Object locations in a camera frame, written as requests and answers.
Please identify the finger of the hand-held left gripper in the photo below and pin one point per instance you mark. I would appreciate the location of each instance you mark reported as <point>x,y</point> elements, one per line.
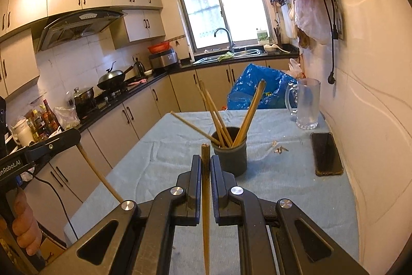
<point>54,144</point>

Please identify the person's left hand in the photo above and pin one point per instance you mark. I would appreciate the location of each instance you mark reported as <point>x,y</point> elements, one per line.
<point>27,226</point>

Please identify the red plastic basin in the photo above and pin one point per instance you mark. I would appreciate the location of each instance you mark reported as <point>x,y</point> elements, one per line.
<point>158,47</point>

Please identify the black wok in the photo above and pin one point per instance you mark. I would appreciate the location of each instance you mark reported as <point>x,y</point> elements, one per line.
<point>111,78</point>

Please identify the white jug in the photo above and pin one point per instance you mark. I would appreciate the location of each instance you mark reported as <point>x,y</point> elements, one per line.
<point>22,133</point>

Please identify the curved kitchen faucet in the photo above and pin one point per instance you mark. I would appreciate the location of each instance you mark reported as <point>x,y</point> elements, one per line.
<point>230,39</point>

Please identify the grey table cloth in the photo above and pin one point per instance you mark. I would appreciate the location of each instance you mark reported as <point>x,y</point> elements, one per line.
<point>289,197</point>

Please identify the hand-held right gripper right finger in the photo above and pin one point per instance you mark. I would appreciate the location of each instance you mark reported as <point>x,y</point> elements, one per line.
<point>215,184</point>

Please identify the wall socket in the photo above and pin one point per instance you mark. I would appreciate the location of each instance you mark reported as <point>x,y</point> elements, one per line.
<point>339,23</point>

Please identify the white bowl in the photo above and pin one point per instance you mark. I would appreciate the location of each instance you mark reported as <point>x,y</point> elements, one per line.
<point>270,48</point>

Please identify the cluster of condiment bottles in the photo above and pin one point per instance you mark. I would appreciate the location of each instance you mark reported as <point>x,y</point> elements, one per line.
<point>41,122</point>

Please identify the blue plastic bag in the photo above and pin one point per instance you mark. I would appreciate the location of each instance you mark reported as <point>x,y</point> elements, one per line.
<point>247,85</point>

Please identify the dark kettle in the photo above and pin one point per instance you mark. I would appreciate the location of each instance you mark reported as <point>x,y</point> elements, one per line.
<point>139,68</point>

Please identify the silver rice cooker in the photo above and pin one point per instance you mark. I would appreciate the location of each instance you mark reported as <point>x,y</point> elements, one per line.
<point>162,59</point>

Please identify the steel kitchen sink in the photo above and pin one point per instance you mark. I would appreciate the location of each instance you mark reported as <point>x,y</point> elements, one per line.
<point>235,54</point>

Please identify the black smartphone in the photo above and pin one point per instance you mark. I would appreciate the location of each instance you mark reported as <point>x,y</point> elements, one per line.
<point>326,154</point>

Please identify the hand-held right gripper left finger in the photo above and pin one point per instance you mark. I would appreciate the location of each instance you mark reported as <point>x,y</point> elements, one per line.
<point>198,184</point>

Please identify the green dish cloth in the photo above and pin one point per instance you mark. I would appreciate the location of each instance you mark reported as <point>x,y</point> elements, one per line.
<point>225,57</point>

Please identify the black kitchen countertop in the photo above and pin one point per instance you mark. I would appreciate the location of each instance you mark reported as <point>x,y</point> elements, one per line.
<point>161,75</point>

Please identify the clear plastic pitcher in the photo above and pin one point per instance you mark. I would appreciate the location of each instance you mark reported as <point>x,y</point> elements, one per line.
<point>307,107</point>

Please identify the steel cooking pot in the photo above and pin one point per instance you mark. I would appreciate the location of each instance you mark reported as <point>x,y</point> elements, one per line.
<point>84,96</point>

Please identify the beige lower kitchen cabinets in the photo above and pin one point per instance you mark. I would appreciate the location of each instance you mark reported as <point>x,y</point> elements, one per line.
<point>141,110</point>

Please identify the range hood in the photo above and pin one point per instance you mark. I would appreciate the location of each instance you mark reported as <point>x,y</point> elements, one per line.
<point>77,27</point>

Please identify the kitchen window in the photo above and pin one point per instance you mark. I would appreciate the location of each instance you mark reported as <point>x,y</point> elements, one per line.
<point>199,14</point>

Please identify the dark grey chopstick holder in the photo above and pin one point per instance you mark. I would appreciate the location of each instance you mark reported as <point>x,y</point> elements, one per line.
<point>230,159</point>

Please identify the small tan scrap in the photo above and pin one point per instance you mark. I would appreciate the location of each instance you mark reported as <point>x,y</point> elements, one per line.
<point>275,144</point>

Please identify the white hanging plastic bag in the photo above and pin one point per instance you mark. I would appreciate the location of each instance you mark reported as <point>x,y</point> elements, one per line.
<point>312,19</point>

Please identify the clear plastic bag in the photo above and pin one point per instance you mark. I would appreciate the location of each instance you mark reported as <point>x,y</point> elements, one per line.
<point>66,118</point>

